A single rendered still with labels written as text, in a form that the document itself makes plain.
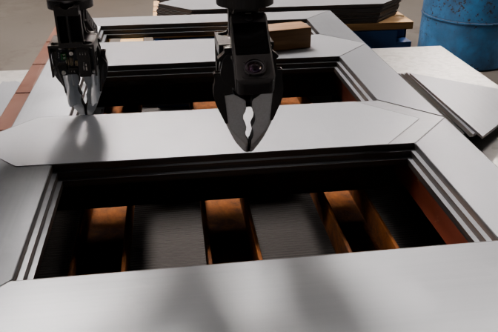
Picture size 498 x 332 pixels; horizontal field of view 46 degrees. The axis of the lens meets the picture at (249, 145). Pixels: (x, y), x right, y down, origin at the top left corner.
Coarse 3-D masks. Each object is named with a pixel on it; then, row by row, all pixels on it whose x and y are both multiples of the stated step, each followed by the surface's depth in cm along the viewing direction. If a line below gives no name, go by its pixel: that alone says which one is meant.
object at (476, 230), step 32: (128, 32) 157; (160, 32) 158; (192, 32) 158; (160, 64) 128; (192, 64) 129; (288, 64) 131; (320, 64) 132; (416, 128) 98; (160, 160) 89; (192, 160) 89; (224, 160) 90; (256, 160) 90; (288, 160) 91; (320, 160) 92; (352, 160) 92; (384, 160) 92; (416, 160) 91; (448, 192) 82; (32, 224) 73; (480, 224) 74; (32, 256) 70
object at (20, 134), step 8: (32, 120) 101; (8, 128) 98; (16, 128) 98; (24, 128) 98; (32, 128) 98; (0, 136) 95; (8, 136) 95; (16, 136) 95; (24, 136) 95; (0, 144) 92; (8, 144) 92; (16, 144) 92; (24, 144) 92; (0, 152) 90; (8, 152) 90; (16, 152) 90; (8, 160) 88; (16, 160) 88
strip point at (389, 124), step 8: (360, 104) 107; (368, 112) 104; (376, 112) 104; (384, 112) 104; (392, 112) 104; (368, 120) 101; (376, 120) 101; (384, 120) 101; (392, 120) 101; (400, 120) 101; (408, 120) 101; (416, 120) 101; (376, 128) 98; (384, 128) 98; (392, 128) 98; (400, 128) 98; (384, 136) 95; (392, 136) 95
